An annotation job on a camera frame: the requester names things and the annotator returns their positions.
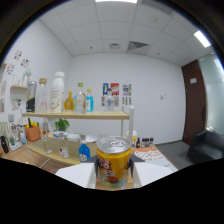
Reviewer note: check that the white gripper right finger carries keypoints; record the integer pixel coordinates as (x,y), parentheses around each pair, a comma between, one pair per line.
(150,172)

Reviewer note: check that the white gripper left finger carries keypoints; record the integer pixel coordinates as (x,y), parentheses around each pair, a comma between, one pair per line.
(78,174)

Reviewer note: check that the yellow juice can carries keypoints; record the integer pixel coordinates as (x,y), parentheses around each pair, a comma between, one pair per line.
(114,163)

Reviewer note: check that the clear bottle green cap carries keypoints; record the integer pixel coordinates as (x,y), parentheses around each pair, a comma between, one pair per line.
(80,101)

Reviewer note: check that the blue liquid bottle silver cap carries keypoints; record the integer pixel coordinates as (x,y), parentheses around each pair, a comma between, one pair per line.
(84,151)

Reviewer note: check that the small dark bottle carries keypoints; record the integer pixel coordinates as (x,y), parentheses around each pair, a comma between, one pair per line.
(138,143)
(145,142)
(151,141)

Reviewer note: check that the white bowl blue pattern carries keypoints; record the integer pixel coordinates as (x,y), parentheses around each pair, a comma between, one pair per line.
(60,134)

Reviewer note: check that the potted green plant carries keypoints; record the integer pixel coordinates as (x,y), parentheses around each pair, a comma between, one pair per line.
(62,124)

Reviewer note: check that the two-tier wooden shelf rack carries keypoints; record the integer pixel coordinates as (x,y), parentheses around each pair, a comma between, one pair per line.
(83,115)

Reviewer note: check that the orange basket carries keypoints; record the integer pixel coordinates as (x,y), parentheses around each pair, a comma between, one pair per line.
(32,134)

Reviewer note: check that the black armchair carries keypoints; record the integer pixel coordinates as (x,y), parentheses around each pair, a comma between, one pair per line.
(206,148)

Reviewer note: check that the light blue small bottle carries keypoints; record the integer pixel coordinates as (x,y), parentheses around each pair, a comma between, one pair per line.
(23,138)

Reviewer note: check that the white flat scale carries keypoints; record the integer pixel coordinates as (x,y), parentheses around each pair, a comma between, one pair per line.
(15,146)

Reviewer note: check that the amber liquid bottle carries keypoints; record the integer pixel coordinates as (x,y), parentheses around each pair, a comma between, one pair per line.
(69,103)

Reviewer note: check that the blue bottle yellow cap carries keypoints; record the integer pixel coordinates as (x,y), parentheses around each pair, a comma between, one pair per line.
(89,102)

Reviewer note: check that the clear bottle blue cap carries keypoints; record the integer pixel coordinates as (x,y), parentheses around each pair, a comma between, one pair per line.
(110,102)

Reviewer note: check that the black bag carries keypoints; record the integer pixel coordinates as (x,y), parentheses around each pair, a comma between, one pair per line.
(3,144)

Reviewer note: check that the large white bottle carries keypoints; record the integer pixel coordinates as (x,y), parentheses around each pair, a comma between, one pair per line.
(57,95)

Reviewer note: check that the brown door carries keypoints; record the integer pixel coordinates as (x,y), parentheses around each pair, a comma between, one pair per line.
(194,103)

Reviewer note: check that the tall glass bottle cork lid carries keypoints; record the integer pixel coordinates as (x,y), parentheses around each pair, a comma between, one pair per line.
(41,98)

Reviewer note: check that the white figurine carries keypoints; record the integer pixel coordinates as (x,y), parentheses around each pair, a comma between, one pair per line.
(26,77)

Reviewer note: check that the multicolour wall poster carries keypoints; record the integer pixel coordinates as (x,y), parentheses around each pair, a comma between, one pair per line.
(127,90)

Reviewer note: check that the blue wall poster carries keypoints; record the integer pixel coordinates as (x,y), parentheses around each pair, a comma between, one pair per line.
(105,89)

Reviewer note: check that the red white wall poster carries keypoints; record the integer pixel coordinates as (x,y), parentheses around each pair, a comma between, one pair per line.
(115,89)

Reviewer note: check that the wooden wall shelf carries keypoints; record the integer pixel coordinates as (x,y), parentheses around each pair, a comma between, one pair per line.
(18,87)

